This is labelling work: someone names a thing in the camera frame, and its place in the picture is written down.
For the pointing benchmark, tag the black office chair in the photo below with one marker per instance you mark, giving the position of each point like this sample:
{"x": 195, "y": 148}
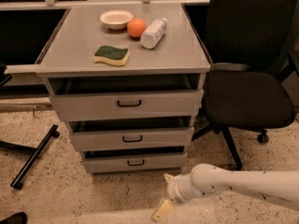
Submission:
{"x": 244, "y": 39}

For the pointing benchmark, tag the black object bottom left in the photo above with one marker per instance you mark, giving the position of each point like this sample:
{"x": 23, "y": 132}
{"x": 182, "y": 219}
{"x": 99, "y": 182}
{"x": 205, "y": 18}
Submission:
{"x": 18, "y": 218}

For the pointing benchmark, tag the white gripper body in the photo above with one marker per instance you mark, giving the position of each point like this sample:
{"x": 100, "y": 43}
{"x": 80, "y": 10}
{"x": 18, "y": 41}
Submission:
{"x": 173, "y": 188}

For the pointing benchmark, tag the cream bowl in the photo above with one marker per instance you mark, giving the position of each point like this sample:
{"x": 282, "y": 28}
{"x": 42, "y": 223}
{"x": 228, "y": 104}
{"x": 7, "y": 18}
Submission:
{"x": 116, "y": 19}

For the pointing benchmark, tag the grey top drawer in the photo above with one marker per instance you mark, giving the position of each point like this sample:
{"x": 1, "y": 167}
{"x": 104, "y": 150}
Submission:
{"x": 124, "y": 97}

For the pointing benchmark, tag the white plastic bottle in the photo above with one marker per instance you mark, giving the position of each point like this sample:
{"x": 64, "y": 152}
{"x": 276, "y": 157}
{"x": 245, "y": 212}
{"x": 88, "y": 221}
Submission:
{"x": 153, "y": 34}

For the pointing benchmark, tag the orange fruit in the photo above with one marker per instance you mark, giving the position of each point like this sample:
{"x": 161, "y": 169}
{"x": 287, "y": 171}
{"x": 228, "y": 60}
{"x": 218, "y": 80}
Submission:
{"x": 136, "y": 27}

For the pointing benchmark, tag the grey bottom drawer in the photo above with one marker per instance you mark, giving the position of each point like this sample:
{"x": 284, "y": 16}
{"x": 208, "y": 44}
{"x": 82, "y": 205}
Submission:
{"x": 130, "y": 160}

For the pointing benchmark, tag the green yellow sponge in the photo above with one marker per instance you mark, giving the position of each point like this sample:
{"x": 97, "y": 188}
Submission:
{"x": 111, "y": 55}

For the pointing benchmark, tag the black table leg base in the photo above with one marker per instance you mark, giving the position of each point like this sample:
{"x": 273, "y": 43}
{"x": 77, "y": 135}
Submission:
{"x": 33, "y": 152}

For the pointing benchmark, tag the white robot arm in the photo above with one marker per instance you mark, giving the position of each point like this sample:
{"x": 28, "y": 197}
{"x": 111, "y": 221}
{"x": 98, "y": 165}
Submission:
{"x": 206, "y": 180}

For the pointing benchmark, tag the grey drawer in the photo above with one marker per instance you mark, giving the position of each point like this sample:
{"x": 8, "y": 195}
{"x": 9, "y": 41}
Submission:
{"x": 130, "y": 160}
{"x": 124, "y": 97}
{"x": 111, "y": 134}

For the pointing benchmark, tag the grey drawer cabinet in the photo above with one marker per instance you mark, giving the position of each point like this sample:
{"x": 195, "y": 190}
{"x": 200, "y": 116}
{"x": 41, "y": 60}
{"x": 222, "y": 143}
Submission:
{"x": 126, "y": 108}

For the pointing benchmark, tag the grey middle drawer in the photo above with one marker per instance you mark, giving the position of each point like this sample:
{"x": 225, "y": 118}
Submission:
{"x": 111, "y": 134}

